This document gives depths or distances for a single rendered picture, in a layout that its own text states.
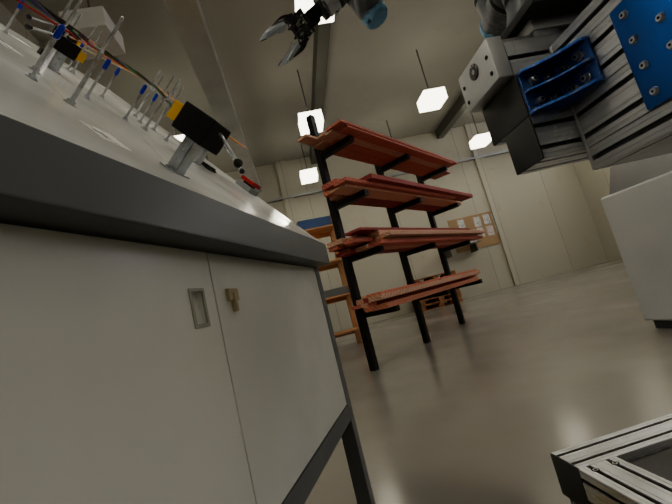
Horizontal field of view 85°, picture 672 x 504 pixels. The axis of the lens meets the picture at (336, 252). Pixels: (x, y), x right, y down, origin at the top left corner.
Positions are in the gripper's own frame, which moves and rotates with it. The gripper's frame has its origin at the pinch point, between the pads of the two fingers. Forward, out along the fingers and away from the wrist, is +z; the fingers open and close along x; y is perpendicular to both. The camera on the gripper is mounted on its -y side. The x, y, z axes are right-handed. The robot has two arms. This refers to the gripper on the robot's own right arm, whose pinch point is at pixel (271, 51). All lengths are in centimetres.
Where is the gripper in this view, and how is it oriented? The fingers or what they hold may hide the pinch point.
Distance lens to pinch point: 132.9
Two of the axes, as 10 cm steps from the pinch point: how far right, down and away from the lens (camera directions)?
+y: 1.5, 4.6, -8.7
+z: -7.9, 5.8, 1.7
